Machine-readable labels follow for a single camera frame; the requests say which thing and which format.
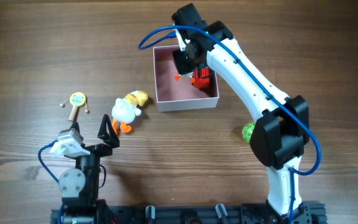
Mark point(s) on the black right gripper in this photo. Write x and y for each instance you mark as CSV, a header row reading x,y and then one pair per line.
x,y
183,66

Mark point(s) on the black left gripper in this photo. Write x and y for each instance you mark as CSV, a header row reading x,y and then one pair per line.
x,y
94,149

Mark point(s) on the red toy fire truck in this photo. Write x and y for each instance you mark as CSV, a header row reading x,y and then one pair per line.
x,y
201,78

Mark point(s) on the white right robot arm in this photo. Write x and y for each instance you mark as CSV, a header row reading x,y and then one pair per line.
x,y
281,123

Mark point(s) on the yellow wooden rattle drum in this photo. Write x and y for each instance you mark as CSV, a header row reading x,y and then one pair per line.
x,y
77,100

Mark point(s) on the white plush duck yellow hat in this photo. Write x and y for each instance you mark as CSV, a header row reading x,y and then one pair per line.
x,y
126,109

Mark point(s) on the pink cardboard box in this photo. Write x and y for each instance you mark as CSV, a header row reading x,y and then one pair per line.
x,y
172,95

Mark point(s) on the green numbered ball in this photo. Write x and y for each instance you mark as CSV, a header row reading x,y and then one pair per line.
x,y
247,132

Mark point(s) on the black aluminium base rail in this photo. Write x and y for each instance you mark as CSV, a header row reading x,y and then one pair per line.
x,y
244,213

